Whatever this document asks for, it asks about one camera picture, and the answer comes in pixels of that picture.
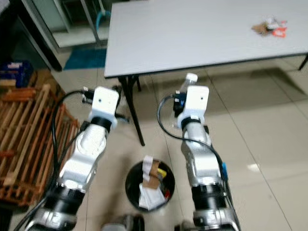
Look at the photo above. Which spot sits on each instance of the black rubbish bin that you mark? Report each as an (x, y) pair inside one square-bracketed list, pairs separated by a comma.
[(131, 190)]

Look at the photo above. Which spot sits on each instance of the white paper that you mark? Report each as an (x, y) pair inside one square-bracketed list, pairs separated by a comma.
[(150, 197)]

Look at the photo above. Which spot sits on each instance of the clear plastic bottle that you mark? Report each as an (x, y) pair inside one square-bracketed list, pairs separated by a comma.
[(191, 77)]

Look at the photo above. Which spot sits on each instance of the black table leg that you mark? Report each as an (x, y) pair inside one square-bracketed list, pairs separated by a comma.
[(137, 130)]

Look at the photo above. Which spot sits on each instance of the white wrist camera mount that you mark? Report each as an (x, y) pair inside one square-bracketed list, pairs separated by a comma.
[(105, 101), (196, 98)]

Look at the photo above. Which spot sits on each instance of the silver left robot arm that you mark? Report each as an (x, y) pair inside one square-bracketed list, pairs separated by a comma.
[(84, 159)]

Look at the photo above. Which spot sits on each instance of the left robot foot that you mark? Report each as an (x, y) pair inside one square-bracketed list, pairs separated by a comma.
[(124, 224)]

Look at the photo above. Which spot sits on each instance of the white glass door cabinet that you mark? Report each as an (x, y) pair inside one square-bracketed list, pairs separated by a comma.
[(77, 38)]

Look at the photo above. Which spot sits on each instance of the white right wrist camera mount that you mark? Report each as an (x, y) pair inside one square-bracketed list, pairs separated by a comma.
[(196, 98)]

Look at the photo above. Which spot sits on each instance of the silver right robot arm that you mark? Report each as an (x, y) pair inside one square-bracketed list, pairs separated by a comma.
[(202, 159)]

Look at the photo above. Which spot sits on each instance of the yellow trash item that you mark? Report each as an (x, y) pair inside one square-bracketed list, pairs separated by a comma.
[(162, 172)]

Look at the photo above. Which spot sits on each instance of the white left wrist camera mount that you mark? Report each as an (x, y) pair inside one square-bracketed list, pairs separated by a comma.
[(105, 101)]

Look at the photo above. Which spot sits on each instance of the blue box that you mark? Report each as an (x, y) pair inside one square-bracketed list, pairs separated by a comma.
[(17, 72)]

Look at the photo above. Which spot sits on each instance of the white red paper packaging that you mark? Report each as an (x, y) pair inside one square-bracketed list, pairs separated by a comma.
[(279, 32)]

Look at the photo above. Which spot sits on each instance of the wooden slatted rack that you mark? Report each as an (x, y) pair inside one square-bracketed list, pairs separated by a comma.
[(29, 144)]

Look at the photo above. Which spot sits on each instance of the dark shelf unit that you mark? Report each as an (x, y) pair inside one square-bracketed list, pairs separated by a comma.
[(33, 38)]

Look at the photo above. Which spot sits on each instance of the blue floor mat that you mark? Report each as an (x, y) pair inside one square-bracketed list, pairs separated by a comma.
[(84, 58)]

